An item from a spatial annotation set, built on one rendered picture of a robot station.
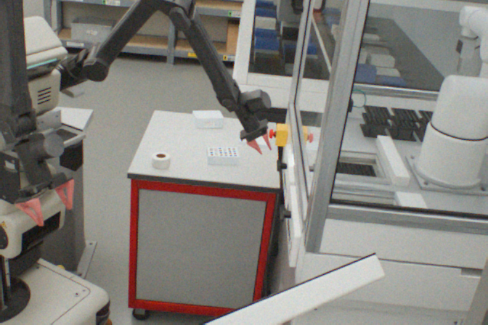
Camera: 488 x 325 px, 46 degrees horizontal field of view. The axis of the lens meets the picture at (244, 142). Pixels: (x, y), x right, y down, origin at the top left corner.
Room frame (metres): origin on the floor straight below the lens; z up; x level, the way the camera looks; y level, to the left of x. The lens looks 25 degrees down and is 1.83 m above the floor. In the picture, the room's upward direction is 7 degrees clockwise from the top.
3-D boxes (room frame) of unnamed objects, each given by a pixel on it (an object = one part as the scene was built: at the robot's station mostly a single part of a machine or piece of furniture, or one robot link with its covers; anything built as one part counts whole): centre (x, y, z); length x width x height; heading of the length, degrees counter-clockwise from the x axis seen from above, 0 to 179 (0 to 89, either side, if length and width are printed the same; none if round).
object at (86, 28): (5.62, 1.63, 0.22); 0.40 x 0.30 x 0.17; 95
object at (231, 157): (2.07, 0.08, 0.78); 0.12 x 0.08 x 0.04; 100
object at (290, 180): (1.80, -0.17, 0.87); 0.29 x 0.02 x 0.11; 1
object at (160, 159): (1.97, 0.31, 0.78); 0.07 x 0.07 x 0.04
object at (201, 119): (2.41, 0.18, 0.79); 0.13 x 0.09 x 0.05; 108
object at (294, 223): (1.48, -0.18, 0.87); 0.29 x 0.02 x 0.11; 1
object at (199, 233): (2.20, 0.14, 0.38); 0.62 x 0.58 x 0.76; 1
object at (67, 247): (2.28, 0.84, 0.38); 0.30 x 0.30 x 0.76; 5
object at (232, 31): (5.76, 0.10, 0.28); 0.41 x 0.32 x 0.28; 95
